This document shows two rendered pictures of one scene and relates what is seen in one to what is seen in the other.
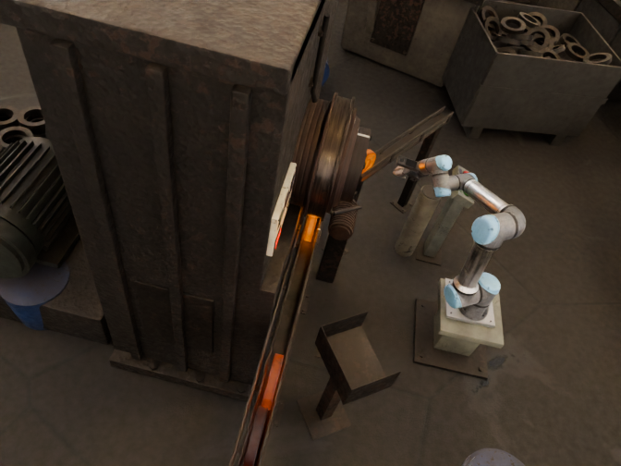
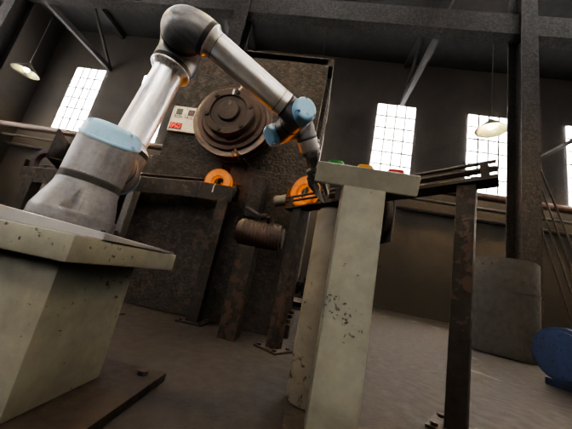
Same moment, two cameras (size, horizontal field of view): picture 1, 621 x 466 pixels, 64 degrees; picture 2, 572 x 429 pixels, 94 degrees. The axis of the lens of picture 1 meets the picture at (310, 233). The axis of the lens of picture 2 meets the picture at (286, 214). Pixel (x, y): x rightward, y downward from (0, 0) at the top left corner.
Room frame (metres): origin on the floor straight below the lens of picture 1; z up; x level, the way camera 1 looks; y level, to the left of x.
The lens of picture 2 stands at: (1.99, -1.39, 0.30)
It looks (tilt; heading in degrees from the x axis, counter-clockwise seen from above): 13 degrees up; 96
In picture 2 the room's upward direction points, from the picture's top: 12 degrees clockwise
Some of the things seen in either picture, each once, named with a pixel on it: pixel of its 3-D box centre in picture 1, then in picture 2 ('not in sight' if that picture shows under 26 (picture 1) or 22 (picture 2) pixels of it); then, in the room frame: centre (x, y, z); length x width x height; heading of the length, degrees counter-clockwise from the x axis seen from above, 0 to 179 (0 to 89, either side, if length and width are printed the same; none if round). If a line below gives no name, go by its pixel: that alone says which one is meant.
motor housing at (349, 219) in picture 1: (335, 242); (250, 277); (1.76, -0.15, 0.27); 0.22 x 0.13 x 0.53; 179
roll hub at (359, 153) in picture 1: (355, 165); (229, 112); (1.43, -0.10, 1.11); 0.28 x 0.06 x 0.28; 179
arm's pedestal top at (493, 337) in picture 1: (469, 312); (64, 242); (1.51, -0.88, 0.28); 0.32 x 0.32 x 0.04; 1
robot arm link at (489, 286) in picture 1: (483, 288); (105, 153); (1.52, -0.87, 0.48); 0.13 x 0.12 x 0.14; 120
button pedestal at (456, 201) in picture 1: (446, 219); (348, 286); (2.10, -0.75, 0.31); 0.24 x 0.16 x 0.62; 179
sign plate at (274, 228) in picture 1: (282, 209); (189, 120); (1.09, 0.11, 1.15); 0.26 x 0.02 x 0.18; 179
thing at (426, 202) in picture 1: (417, 222); (323, 300); (2.06, -0.59, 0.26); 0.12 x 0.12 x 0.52
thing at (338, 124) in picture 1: (330, 158); (233, 122); (1.43, -0.01, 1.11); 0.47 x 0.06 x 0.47; 179
